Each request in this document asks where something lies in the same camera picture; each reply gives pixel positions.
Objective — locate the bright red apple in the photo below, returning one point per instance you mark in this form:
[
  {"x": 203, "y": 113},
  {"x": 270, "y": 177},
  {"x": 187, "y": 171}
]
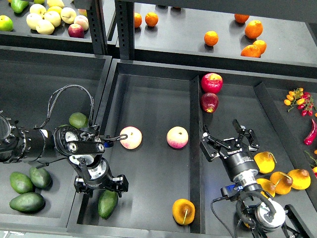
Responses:
[{"x": 211, "y": 83}]

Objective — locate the round green avocado upper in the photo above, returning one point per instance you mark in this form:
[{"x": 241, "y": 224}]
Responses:
[{"x": 78, "y": 120}]

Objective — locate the yellow pear upper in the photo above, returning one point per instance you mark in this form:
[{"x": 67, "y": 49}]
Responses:
[{"x": 265, "y": 161}]

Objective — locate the pink yellow apple right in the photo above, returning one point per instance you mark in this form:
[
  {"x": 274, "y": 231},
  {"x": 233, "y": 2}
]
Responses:
[{"x": 177, "y": 137}]

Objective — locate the black shelf post left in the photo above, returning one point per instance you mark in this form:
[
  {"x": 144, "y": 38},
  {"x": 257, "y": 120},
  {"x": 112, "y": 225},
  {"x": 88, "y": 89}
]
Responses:
[{"x": 97, "y": 27}]

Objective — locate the orange lower right back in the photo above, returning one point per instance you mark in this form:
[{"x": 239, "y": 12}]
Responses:
[{"x": 261, "y": 45}]

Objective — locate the pale yellow pear right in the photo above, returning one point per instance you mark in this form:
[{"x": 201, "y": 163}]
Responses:
[{"x": 68, "y": 15}]

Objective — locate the pink yellow apple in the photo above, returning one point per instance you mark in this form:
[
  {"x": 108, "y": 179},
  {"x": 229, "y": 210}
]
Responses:
[
  {"x": 177, "y": 137},
  {"x": 134, "y": 137}
]

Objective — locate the red apple on shelf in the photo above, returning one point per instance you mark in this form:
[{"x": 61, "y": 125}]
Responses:
[{"x": 76, "y": 31}]

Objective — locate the black shelf post right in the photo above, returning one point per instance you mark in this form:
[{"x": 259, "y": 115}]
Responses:
[{"x": 125, "y": 27}]

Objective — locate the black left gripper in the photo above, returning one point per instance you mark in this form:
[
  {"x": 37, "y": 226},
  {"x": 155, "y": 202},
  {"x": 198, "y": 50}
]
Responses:
[{"x": 117, "y": 184}]

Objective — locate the orange top right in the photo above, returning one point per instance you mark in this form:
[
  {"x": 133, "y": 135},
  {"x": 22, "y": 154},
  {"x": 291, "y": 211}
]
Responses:
[{"x": 241, "y": 18}]

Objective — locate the dark avocado bottom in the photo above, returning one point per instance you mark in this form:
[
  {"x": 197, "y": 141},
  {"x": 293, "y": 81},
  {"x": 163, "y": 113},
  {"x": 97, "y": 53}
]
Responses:
[{"x": 30, "y": 202}]

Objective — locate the pale peach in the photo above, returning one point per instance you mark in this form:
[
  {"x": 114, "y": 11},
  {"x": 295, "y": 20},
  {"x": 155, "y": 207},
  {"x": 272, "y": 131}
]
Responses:
[{"x": 82, "y": 21}]

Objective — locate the pink yellow apple left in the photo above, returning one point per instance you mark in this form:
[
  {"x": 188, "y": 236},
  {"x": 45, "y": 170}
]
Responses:
[{"x": 134, "y": 137}]

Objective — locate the yellow pear hidden middle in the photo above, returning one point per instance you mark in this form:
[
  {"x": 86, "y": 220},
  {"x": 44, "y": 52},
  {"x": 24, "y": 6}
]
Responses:
[{"x": 267, "y": 186}]

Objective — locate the orange far left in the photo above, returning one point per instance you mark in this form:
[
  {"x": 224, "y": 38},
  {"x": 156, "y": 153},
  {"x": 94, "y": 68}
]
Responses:
[{"x": 137, "y": 20}]

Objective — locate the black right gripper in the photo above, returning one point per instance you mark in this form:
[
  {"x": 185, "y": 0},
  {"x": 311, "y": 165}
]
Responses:
[{"x": 215, "y": 148}]

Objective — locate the dark green avocado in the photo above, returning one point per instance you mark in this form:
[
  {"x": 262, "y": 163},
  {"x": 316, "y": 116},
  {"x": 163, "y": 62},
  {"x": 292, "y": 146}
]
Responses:
[{"x": 107, "y": 203}]

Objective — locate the orange lower right front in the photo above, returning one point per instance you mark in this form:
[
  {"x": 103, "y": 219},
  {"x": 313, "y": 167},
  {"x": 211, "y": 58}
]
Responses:
[{"x": 251, "y": 51}]

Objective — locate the black left tray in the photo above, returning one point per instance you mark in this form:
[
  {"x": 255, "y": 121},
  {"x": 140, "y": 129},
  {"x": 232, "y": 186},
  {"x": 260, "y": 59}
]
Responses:
[{"x": 28, "y": 77}]

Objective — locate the black tray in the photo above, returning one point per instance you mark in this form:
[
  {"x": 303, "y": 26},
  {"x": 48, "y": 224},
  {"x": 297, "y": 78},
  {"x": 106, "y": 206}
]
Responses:
[
  {"x": 156, "y": 97},
  {"x": 28, "y": 77}
]

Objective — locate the dark avocado middle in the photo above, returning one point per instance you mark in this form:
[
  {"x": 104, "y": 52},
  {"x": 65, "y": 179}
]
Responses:
[{"x": 40, "y": 177}]

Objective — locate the yellow pear brown tip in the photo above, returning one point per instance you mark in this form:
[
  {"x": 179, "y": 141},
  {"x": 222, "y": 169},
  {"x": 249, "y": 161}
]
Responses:
[{"x": 282, "y": 181}]

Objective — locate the black shelf post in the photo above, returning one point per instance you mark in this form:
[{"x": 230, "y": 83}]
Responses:
[
  {"x": 97, "y": 27},
  {"x": 125, "y": 27}
]

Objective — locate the orange centre shelf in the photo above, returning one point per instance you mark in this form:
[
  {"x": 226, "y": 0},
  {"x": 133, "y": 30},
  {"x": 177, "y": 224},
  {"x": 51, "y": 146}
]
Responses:
[{"x": 211, "y": 38}]

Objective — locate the large orange right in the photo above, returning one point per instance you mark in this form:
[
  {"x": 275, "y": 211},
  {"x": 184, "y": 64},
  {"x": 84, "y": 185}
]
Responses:
[{"x": 254, "y": 29}]

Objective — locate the pale yellow pear front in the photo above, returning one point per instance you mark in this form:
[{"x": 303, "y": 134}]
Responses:
[{"x": 44, "y": 27}]

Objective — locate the dark avocado left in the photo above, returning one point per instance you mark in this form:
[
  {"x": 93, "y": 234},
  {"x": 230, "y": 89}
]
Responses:
[{"x": 21, "y": 183}]

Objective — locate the yellow pear far right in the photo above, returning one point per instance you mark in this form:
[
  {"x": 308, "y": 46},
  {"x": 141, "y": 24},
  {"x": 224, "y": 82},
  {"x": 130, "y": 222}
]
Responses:
[{"x": 301, "y": 179}]

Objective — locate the red chili pepper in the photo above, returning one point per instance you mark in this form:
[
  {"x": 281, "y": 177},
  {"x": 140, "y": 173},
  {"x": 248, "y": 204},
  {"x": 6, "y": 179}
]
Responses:
[{"x": 312, "y": 135}]

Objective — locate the black centre tray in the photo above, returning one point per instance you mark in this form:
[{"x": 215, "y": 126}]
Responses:
[{"x": 156, "y": 97}]

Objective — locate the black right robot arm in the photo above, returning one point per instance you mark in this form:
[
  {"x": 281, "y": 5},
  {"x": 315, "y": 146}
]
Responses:
[{"x": 255, "y": 207}]

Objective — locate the cherry tomato bunch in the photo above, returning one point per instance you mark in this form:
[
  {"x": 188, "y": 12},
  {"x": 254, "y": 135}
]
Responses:
[{"x": 302, "y": 100}]

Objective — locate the dark red apple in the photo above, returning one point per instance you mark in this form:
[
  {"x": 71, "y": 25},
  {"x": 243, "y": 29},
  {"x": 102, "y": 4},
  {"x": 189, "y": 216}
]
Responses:
[{"x": 209, "y": 102}]

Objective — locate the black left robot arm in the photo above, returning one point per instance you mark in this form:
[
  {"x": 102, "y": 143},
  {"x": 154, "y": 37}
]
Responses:
[{"x": 82, "y": 147}]

